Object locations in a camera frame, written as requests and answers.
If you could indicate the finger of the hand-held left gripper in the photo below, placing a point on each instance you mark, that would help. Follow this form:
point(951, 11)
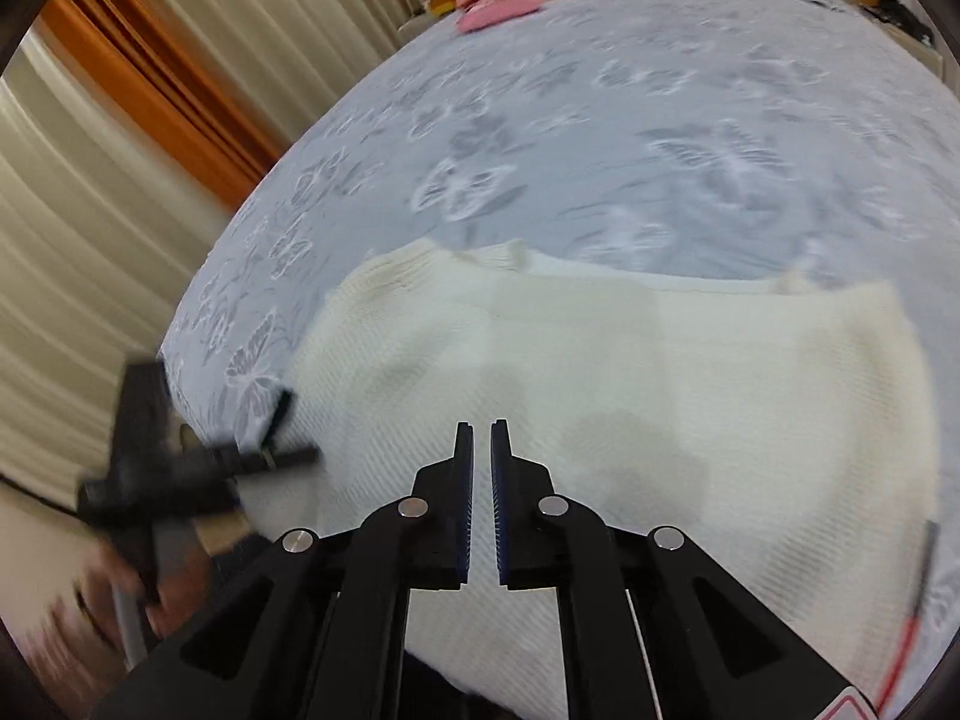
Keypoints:
point(289, 457)
point(277, 416)

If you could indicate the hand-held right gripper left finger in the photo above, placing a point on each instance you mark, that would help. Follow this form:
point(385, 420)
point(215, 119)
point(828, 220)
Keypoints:
point(465, 502)

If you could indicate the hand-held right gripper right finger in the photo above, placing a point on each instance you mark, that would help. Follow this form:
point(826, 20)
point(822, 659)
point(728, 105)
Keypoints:
point(501, 502)

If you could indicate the white red black knit sweater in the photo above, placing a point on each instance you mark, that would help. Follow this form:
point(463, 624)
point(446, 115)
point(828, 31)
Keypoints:
point(637, 390)

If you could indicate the dark clothes pile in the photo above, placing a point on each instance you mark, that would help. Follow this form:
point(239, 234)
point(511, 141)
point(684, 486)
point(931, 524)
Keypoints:
point(896, 15)

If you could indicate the person's left hand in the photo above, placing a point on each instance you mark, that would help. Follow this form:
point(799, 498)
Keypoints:
point(169, 592)

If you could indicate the cream pleated curtain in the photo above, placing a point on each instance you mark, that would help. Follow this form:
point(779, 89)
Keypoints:
point(150, 187)

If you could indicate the bed with grey butterfly bedspread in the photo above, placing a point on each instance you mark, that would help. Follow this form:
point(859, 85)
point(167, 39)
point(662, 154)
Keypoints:
point(600, 127)

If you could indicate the small pink cloth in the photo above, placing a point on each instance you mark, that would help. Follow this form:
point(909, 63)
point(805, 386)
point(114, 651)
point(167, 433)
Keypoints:
point(495, 13)

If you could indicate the white nightstand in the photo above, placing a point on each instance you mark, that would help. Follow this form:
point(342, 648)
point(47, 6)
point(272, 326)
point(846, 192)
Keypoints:
point(926, 45)

